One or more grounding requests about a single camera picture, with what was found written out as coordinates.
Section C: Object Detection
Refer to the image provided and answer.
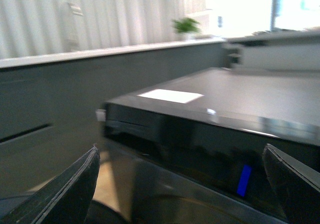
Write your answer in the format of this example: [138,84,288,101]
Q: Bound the grey front-load washing machine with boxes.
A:
[96,68,320,223]

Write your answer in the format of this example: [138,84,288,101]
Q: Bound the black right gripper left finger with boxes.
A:
[0,146,100,223]

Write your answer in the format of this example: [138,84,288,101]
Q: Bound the green potted plant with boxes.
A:
[172,17,201,41]

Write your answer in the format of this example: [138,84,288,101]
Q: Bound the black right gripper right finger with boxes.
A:
[262,144,320,223]

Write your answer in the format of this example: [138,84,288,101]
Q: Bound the white paper sheet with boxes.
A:
[138,89,204,104]

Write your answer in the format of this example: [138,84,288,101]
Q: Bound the grey counter with white top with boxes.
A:
[0,40,226,198]

